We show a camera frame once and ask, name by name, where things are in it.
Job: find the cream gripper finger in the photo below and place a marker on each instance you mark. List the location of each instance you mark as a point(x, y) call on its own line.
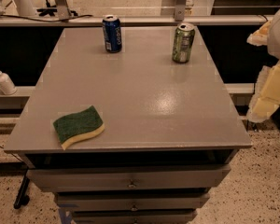
point(259, 37)
point(266, 99)

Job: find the blue pepsi can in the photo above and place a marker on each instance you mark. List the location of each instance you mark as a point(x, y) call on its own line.
point(112, 33)

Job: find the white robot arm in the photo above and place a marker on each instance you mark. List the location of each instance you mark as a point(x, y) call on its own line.
point(273, 41)

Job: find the green soda can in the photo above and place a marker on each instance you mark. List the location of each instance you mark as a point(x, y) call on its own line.
point(184, 37)

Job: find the green and yellow sponge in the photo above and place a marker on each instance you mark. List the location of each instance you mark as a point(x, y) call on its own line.
point(78, 127)

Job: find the grey top drawer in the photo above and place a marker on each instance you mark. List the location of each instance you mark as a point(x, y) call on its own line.
point(129, 178)

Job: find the grey drawer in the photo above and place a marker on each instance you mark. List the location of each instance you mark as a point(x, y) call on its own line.
point(129, 178)
point(132, 201)
point(138, 217)

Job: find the grey bottom drawer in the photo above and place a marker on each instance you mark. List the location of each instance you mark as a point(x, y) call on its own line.
point(138, 217)

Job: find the grey middle drawer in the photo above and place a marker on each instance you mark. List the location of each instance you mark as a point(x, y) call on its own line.
point(132, 201)

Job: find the white pump bottle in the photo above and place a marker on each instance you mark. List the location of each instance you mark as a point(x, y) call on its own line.
point(7, 86)

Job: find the black caster leg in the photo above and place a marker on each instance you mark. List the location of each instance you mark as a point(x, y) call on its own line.
point(22, 198)

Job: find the grey metal post right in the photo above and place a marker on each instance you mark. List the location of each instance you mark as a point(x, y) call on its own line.
point(180, 9)

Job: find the grey metal post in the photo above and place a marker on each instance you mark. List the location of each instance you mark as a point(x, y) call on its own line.
point(63, 10)
point(180, 9)

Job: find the grey metal post left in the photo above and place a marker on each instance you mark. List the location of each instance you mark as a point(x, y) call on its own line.
point(63, 10)

